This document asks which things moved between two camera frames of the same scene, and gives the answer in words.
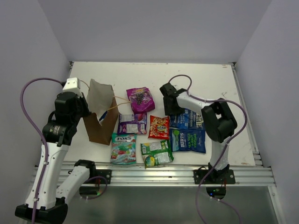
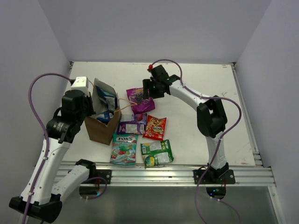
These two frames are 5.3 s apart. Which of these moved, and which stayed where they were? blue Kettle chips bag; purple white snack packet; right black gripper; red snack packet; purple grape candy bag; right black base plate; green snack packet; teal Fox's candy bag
Moved: right black gripper; blue Kettle chips bag; red snack packet
Stayed: right black base plate; teal Fox's candy bag; purple white snack packet; green snack packet; purple grape candy bag
